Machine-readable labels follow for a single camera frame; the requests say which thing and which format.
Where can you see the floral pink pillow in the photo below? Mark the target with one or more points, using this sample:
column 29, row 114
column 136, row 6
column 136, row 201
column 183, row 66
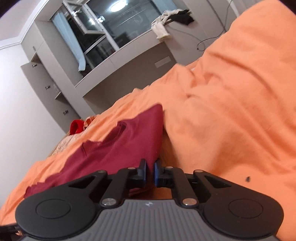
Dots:
column 64, row 143

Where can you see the white wall socket plate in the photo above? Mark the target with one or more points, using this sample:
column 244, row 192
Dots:
column 162, row 62

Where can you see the cream white garment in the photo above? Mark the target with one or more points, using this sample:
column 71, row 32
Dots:
column 158, row 24

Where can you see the open grey cabinet door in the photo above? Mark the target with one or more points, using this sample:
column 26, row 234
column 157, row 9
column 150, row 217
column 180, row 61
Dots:
column 49, row 94

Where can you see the open window sash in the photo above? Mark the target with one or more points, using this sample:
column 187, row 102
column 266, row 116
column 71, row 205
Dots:
column 82, row 18

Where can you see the black garment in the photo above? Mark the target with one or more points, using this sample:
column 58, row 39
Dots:
column 182, row 17

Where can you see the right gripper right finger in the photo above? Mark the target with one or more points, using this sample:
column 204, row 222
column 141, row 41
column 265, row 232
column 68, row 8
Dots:
column 175, row 179

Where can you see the left light blue curtain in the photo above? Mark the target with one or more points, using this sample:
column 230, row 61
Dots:
column 60, row 22

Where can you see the grey wall cabinet unit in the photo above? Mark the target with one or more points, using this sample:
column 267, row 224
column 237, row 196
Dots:
column 123, row 58

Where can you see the bright red cloth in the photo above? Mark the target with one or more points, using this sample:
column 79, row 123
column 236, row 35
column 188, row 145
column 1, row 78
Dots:
column 77, row 126

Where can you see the right light blue curtain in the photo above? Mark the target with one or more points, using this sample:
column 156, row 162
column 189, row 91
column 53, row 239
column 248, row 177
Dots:
column 165, row 5

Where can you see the dark red knit garment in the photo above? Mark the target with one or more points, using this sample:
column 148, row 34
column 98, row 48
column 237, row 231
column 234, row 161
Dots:
column 125, row 146

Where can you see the light blue curtain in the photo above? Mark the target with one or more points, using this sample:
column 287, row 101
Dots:
column 165, row 5
column 60, row 22

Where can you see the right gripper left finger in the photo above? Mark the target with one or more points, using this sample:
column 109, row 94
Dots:
column 122, row 182

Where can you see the orange bed sheet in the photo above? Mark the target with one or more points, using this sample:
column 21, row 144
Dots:
column 230, row 113

